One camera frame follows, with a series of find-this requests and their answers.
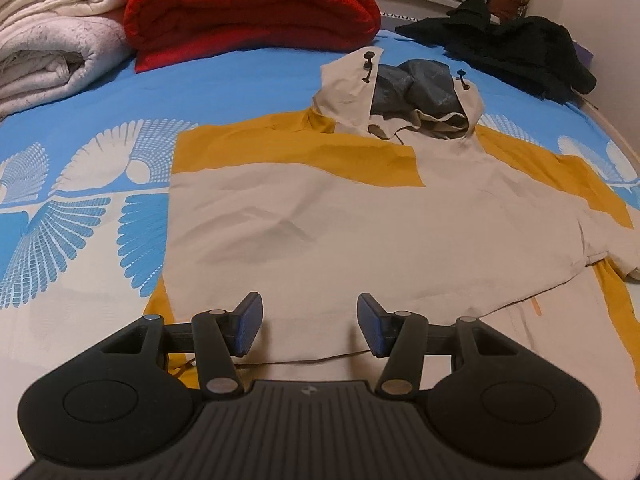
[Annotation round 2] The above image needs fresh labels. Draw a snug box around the red folded blanket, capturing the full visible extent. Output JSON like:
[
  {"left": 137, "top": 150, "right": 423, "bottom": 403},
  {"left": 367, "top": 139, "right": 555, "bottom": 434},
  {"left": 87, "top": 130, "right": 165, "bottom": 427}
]
[{"left": 122, "top": 0, "right": 383, "bottom": 74}]

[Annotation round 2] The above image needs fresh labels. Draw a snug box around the beige and yellow hooded jacket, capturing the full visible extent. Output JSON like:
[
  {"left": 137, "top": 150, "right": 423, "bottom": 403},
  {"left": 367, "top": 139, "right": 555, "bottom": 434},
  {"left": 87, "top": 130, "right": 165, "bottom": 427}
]
[{"left": 142, "top": 46, "right": 640, "bottom": 397}]

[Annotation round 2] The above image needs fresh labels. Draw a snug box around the black clothes pile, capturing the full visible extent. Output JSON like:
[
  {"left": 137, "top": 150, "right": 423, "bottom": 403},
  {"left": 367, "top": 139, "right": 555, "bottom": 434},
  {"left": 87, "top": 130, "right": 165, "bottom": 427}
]
[{"left": 395, "top": 0, "right": 599, "bottom": 106}]

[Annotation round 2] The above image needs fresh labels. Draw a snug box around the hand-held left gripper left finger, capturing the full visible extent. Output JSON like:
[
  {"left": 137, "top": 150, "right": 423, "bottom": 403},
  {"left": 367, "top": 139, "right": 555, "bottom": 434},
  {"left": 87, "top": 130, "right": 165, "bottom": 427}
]
[{"left": 102, "top": 292, "right": 265, "bottom": 400}]

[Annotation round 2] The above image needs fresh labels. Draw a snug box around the white fluffy folded blanket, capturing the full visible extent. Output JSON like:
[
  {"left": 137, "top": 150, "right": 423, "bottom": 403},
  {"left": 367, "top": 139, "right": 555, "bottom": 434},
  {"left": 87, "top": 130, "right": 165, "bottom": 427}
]
[{"left": 0, "top": 12, "right": 137, "bottom": 120}]

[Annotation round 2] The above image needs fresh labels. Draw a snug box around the purple box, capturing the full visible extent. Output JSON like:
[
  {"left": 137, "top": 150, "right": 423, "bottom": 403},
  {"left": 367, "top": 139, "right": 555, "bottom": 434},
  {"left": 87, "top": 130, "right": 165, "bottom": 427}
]
[{"left": 572, "top": 40, "right": 597, "bottom": 69}]

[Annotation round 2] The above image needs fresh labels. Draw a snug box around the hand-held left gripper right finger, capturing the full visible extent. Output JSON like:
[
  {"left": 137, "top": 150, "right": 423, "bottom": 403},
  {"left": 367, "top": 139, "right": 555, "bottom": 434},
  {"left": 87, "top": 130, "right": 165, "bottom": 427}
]
[{"left": 356, "top": 292, "right": 522, "bottom": 400}]

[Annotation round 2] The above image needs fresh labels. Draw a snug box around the blue and white printed bedsheet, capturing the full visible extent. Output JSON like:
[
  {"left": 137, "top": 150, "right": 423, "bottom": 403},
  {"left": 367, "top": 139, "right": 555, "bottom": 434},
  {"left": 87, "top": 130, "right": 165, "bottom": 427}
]
[{"left": 0, "top": 26, "right": 640, "bottom": 411}]

